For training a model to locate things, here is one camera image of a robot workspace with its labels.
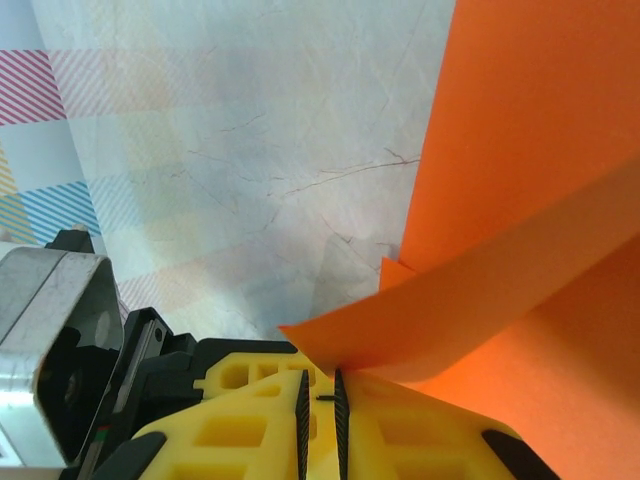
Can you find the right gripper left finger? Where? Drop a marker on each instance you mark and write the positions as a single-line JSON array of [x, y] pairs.
[[225, 440]]

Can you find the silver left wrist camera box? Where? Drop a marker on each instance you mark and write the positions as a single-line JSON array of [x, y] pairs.
[[50, 300]]

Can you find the orange paper sheet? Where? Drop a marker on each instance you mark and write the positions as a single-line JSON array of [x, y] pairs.
[[500, 150]]

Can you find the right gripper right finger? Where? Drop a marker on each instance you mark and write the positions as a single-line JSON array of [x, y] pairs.
[[400, 450]]

